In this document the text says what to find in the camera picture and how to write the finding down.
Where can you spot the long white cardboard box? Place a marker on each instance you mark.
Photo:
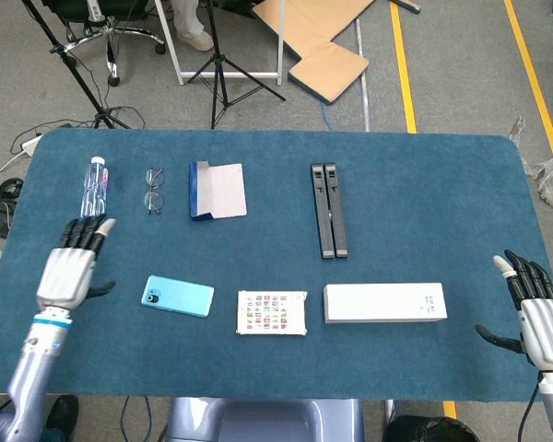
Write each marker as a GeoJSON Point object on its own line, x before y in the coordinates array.
{"type": "Point", "coordinates": [382, 303]}

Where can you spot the flat brown cardboard sheet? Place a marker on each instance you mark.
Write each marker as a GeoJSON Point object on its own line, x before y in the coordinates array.
{"type": "Point", "coordinates": [313, 27]}

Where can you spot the blue fabric table cover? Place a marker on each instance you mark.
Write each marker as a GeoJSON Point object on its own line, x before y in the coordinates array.
{"type": "Point", "coordinates": [396, 207]}

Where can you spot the clear plastic water bottle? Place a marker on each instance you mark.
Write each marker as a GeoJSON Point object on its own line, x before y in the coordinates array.
{"type": "Point", "coordinates": [94, 193]}

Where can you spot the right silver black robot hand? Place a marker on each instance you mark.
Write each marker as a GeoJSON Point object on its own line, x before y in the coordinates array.
{"type": "Point", "coordinates": [546, 331]}

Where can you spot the white floor power strip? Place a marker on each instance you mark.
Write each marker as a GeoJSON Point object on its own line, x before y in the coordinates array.
{"type": "Point", "coordinates": [31, 146]}

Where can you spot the white book with picture grid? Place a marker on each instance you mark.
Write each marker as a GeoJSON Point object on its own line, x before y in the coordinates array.
{"type": "Point", "coordinates": [272, 313]}

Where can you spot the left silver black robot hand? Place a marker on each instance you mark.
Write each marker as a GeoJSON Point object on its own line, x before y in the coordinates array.
{"type": "Point", "coordinates": [69, 276]}

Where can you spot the lavender robot base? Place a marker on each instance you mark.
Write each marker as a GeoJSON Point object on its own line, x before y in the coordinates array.
{"type": "Point", "coordinates": [267, 421]}

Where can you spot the black folding laptop stand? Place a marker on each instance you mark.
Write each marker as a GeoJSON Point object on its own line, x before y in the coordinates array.
{"type": "Point", "coordinates": [323, 221]}

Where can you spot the black tripod stand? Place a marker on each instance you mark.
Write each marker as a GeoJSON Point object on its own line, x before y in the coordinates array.
{"type": "Point", "coordinates": [220, 73]}

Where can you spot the white power strip on chair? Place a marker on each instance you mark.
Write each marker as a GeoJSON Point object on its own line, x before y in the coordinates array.
{"type": "Point", "coordinates": [94, 9]}

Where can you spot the black light stand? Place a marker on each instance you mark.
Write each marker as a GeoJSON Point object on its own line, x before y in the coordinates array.
{"type": "Point", "coordinates": [74, 73]}

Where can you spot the office chair base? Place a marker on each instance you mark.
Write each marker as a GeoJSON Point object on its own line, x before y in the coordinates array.
{"type": "Point", "coordinates": [110, 37]}

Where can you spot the left lavender robot arm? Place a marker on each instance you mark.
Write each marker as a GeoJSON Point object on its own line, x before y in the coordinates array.
{"type": "Point", "coordinates": [32, 368]}

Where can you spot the thin metal frame eyeglasses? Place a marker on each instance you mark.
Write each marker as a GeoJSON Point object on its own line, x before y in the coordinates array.
{"type": "Point", "coordinates": [154, 200]}

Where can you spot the smartphone teal back black screen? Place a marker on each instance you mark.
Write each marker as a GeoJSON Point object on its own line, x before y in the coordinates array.
{"type": "Point", "coordinates": [180, 297]}

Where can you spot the black bag lined bin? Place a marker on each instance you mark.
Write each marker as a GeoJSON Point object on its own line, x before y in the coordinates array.
{"type": "Point", "coordinates": [433, 430]}

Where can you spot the open blue glasses case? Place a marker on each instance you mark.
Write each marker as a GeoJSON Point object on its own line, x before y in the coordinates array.
{"type": "Point", "coordinates": [226, 191]}

